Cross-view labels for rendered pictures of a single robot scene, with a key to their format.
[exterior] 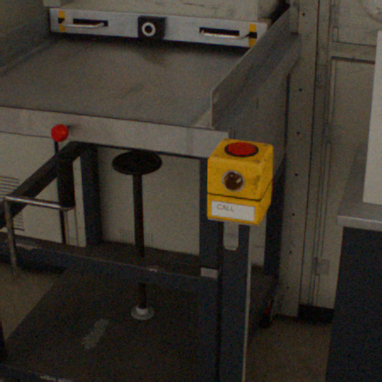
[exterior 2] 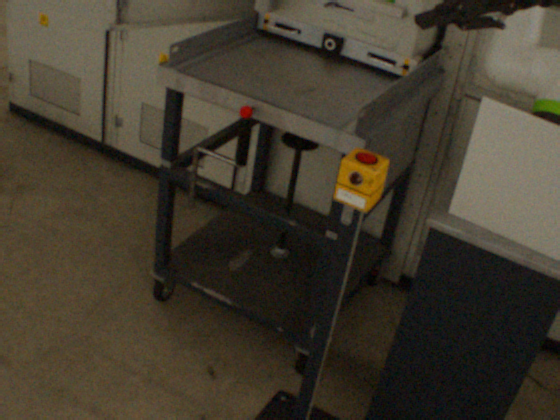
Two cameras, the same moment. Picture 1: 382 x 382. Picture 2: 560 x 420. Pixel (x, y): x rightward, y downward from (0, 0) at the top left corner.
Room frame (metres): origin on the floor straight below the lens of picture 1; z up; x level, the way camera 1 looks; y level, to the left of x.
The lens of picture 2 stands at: (-0.25, -0.05, 1.55)
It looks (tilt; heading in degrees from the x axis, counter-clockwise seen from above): 32 degrees down; 6
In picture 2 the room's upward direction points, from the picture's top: 10 degrees clockwise
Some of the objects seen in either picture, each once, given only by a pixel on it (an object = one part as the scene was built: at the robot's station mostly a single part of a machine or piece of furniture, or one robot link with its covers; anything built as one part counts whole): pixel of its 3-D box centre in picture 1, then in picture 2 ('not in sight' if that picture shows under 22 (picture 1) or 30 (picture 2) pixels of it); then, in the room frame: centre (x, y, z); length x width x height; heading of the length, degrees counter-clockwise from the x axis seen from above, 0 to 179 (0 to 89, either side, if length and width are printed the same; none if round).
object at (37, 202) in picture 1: (39, 220); (217, 169); (1.35, 0.30, 0.62); 0.17 x 0.03 x 0.30; 72
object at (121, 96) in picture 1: (135, 71); (312, 74); (1.67, 0.13, 0.82); 0.68 x 0.62 x 0.06; 162
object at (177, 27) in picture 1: (156, 24); (337, 41); (1.80, 0.08, 0.90); 0.54 x 0.05 x 0.06; 72
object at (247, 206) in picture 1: (240, 181); (361, 179); (1.05, -0.07, 0.85); 0.08 x 0.08 x 0.10; 72
